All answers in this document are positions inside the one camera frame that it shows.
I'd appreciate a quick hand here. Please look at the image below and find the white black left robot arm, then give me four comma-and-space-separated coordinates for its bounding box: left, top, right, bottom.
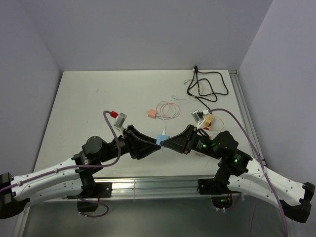
0, 125, 161, 219

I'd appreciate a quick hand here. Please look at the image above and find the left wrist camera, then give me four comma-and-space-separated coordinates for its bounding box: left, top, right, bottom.
110, 111, 127, 134

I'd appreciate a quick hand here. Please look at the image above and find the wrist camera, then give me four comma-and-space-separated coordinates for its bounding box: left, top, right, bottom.
191, 109, 210, 129
110, 111, 127, 134

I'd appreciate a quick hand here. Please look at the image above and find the light blue charging cable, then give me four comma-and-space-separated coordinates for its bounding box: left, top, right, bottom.
161, 95, 196, 136

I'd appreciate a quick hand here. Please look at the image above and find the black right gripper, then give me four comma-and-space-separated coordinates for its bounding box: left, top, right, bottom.
160, 123, 222, 159

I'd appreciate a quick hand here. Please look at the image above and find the yellow charger plug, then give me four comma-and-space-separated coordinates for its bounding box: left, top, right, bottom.
205, 115, 214, 127

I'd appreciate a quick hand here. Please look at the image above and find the aluminium rail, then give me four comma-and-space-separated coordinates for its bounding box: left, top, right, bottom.
89, 175, 214, 200
229, 70, 266, 166

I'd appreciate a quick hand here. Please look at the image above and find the pink charging cable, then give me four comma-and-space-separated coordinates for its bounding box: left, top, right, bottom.
155, 100, 181, 119

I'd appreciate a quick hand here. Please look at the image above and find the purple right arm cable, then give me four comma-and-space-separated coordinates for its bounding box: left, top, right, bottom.
208, 107, 289, 237

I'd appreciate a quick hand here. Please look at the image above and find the blue charger plug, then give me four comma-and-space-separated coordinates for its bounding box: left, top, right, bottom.
156, 134, 170, 145

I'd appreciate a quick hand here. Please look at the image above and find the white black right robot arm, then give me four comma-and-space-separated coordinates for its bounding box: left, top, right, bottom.
160, 125, 315, 223

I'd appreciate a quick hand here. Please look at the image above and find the black power strip cord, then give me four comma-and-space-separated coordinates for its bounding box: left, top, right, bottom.
186, 65, 229, 114

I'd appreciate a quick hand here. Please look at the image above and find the aluminium right side rail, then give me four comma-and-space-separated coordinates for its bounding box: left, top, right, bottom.
229, 70, 266, 166

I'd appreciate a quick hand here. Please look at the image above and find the aluminium front rail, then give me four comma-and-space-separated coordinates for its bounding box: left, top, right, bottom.
89, 175, 214, 200

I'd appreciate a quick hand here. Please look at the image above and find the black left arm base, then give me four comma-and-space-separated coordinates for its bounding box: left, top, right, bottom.
67, 182, 112, 218

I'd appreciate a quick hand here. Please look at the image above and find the beige red power strip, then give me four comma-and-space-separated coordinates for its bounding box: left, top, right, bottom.
201, 122, 214, 138

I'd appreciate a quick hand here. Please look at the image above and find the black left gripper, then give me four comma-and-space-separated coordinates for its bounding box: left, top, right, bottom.
99, 124, 161, 162

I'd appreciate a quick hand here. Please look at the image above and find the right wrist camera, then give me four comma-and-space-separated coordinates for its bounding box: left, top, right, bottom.
191, 109, 210, 129

